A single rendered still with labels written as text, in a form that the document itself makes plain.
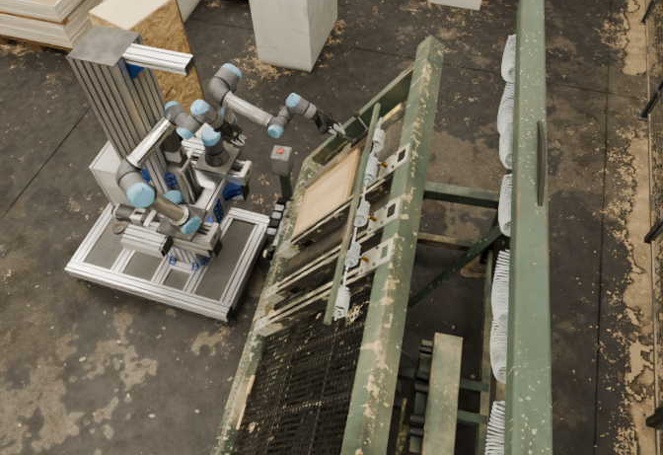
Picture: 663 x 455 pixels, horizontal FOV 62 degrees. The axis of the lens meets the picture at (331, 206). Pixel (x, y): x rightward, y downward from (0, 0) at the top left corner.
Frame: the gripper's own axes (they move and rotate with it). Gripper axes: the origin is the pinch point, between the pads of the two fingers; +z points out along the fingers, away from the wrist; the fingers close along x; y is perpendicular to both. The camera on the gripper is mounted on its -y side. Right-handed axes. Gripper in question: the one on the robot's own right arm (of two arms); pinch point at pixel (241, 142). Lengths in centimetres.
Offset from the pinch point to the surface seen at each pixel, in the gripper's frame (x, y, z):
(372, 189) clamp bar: -1, 73, 18
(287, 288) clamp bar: -56, 32, 44
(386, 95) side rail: 61, 38, 43
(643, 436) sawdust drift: -43, 182, 234
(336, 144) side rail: 39, -3, 70
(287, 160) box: 21, -34, 68
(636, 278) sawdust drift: 62, 147, 263
